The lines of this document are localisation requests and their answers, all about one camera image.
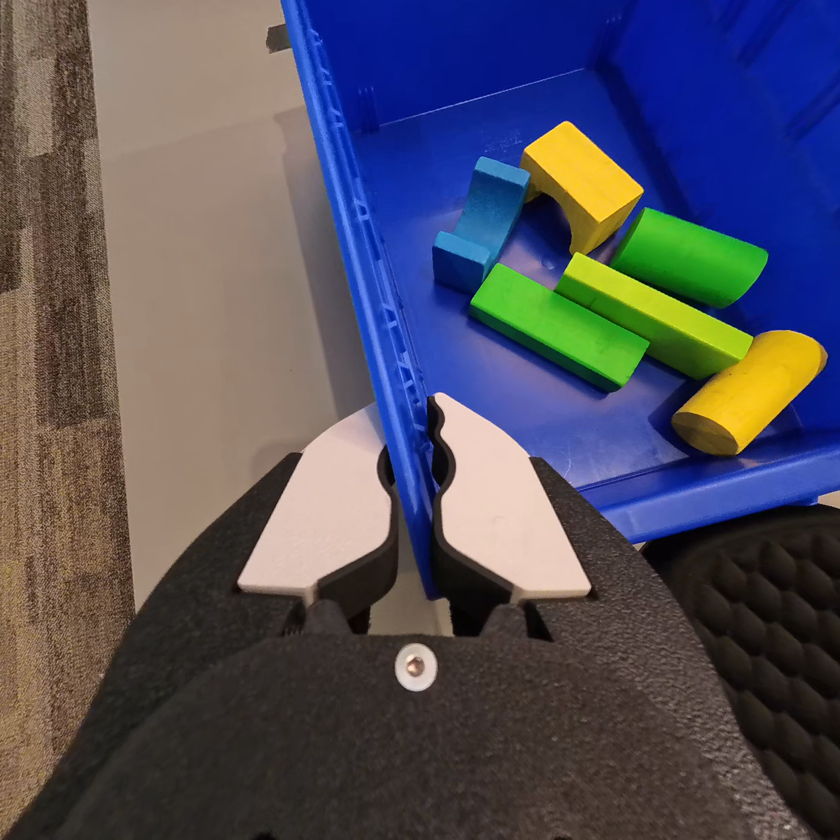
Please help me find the black mesh pad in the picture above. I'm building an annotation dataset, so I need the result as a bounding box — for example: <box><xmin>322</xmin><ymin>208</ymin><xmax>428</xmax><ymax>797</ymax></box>
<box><xmin>646</xmin><ymin>506</ymin><xmax>840</xmax><ymax>840</ymax></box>

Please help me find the green cylinder block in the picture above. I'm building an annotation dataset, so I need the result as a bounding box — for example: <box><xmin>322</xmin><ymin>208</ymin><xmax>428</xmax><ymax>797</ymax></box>
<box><xmin>611</xmin><ymin>206</ymin><xmax>771</xmax><ymax>311</ymax></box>

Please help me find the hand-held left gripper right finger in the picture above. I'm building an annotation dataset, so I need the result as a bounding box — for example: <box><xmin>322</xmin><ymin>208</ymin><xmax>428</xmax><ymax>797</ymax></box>
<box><xmin>428</xmin><ymin>392</ymin><xmax>594</xmax><ymax>605</ymax></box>

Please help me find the lime green plank block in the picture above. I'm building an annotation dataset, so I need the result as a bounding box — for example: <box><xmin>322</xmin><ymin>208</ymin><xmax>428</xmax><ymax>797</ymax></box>
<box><xmin>554</xmin><ymin>252</ymin><xmax>756</xmax><ymax>382</ymax></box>

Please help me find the blue arch block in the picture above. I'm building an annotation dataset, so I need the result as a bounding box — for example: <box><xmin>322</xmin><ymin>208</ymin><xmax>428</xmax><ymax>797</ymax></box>
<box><xmin>432</xmin><ymin>157</ymin><xmax>534</xmax><ymax>295</ymax></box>

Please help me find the blue plastic bin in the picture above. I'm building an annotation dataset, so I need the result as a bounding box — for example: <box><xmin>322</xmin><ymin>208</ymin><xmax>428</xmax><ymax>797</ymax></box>
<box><xmin>280</xmin><ymin>0</ymin><xmax>840</xmax><ymax>598</ymax></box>

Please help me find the yellow arch block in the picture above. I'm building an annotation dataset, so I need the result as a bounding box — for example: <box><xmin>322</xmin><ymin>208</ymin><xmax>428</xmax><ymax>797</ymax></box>
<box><xmin>521</xmin><ymin>121</ymin><xmax>647</xmax><ymax>257</ymax></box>

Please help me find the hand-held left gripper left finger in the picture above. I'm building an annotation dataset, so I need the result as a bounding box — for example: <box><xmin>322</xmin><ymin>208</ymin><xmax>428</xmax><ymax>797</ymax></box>
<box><xmin>237</xmin><ymin>403</ymin><xmax>400</xmax><ymax>605</ymax></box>

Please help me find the yellow cylinder block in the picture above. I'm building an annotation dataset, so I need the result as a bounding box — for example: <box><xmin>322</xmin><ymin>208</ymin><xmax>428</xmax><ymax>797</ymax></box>
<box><xmin>671</xmin><ymin>329</ymin><xmax>830</xmax><ymax>458</ymax></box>

